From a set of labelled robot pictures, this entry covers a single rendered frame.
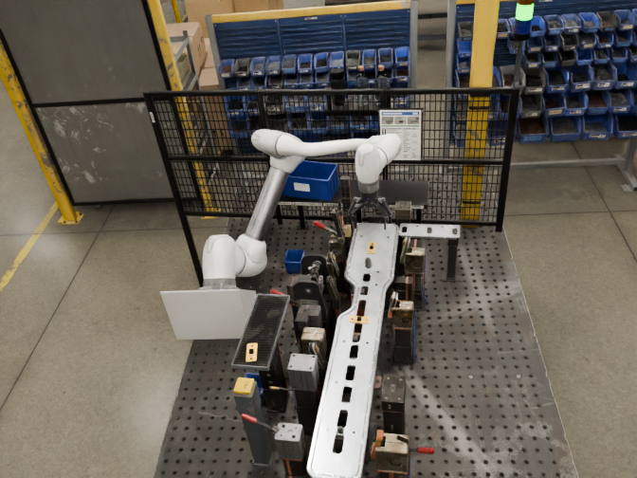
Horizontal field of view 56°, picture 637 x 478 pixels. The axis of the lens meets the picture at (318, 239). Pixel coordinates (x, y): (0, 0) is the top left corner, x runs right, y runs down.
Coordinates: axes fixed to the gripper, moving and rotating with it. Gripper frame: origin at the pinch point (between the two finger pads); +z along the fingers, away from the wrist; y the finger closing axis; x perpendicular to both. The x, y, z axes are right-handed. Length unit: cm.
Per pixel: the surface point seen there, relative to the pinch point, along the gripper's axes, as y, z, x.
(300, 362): 17, 3, 80
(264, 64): 98, -1, -186
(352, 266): 7.5, 13.6, 13.2
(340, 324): 7, 14, 50
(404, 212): -13.9, 9.6, -23.6
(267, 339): 30, -2, 74
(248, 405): 32, 4, 99
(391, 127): -6, -21, -54
